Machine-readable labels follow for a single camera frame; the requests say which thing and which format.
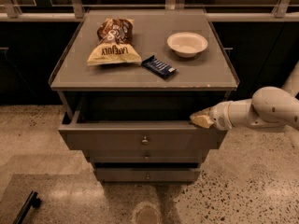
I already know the grey top drawer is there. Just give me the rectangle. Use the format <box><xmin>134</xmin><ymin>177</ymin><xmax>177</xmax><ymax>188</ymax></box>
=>
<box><xmin>59</xmin><ymin>103</ymin><xmax>226</xmax><ymax>150</ymax></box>

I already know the grey drawer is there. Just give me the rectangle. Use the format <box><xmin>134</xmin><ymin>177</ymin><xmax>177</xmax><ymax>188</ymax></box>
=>
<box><xmin>83</xmin><ymin>149</ymin><xmax>208</xmax><ymax>163</ymax></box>
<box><xmin>94</xmin><ymin>168</ymin><xmax>199</xmax><ymax>182</ymax></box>
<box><xmin>59</xmin><ymin>103</ymin><xmax>226</xmax><ymax>150</ymax></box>

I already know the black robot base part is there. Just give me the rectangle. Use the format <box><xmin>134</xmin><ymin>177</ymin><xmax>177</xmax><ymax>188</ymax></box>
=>
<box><xmin>13</xmin><ymin>191</ymin><xmax>41</xmax><ymax>224</ymax></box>

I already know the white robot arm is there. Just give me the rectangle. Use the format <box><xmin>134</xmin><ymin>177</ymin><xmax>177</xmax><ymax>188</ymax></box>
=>
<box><xmin>190</xmin><ymin>63</ymin><xmax>299</xmax><ymax>132</ymax></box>

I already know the grey drawer cabinet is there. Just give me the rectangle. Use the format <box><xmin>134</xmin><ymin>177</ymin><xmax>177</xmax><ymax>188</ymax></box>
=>
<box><xmin>50</xmin><ymin>13</ymin><xmax>239</xmax><ymax>170</ymax></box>

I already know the grey bottom drawer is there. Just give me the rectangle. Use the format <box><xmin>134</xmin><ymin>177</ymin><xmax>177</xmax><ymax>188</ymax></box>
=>
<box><xmin>94</xmin><ymin>168</ymin><xmax>199</xmax><ymax>182</ymax></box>

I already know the grey middle drawer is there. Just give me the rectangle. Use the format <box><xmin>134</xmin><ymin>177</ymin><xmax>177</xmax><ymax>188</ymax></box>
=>
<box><xmin>83</xmin><ymin>149</ymin><xmax>208</xmax><ymax>163</ymax></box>

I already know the blue snack bar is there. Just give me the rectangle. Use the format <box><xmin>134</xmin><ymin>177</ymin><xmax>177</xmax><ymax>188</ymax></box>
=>
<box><xmin>141</xmin><ymin>55</ymin><xmax>177</xmax><ymax>79</ymax></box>

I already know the white paper bowl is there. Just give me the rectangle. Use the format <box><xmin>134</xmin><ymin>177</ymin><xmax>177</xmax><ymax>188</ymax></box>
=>
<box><xmin>167</xmin><ymin>32</ymin><xmax>208</xmax><ymax>58</ymax></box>

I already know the yellow brown chip bag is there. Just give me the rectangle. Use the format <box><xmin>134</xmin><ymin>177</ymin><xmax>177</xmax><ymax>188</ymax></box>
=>
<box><xmin>87</xmin><ymin>18</ymin><xmax>141</xmax><ymax>66</ymax></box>

